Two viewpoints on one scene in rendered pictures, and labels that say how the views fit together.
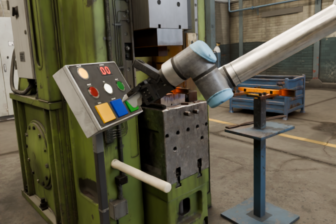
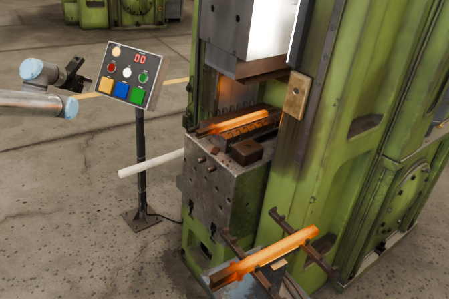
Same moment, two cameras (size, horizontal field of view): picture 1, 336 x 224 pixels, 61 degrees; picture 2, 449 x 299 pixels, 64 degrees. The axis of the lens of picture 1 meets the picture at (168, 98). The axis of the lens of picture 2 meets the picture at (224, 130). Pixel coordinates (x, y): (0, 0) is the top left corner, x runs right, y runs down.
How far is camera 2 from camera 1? 2.32 m
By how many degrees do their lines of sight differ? 85
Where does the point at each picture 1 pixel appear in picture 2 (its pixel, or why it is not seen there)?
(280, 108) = not seen: outside the picture
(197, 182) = (209, 242)
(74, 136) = not seen: hidden behind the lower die
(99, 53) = (193, 45)
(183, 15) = (241, 38)
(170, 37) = (219, 60)
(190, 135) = (207, 188)
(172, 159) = (188, 186)
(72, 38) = not seen: hidden behind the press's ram
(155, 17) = (206, 27)
